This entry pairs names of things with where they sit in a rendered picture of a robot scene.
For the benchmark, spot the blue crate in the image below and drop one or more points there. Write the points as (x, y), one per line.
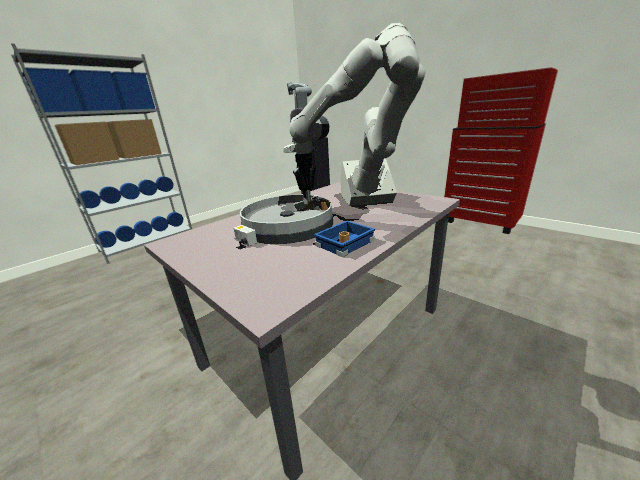
(359, 235)

